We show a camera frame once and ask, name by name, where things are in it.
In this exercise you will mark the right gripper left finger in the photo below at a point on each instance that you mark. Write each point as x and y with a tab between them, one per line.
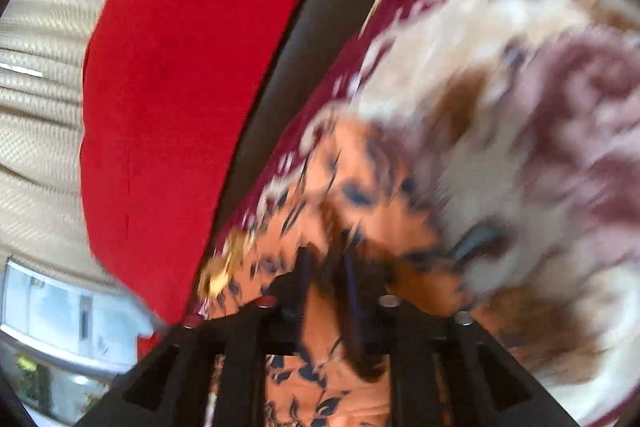
170	386

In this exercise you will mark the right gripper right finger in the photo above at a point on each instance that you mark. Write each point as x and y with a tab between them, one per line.
444	371

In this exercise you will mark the orange floral cloth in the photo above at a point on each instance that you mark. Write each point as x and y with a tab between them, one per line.
356	209

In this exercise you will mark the beige dotted curtain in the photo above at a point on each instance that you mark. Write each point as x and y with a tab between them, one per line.
43	46

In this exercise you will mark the white floor air conditioner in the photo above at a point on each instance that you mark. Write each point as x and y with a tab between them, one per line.
70	323

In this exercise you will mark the red blanket on sofa back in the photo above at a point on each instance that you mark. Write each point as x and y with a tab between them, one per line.
167	87

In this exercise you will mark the floral plush sofa cover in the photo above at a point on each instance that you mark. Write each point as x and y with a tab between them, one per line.
524	113

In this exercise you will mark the dark brown leather sofa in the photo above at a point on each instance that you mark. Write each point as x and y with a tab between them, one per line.
319	31

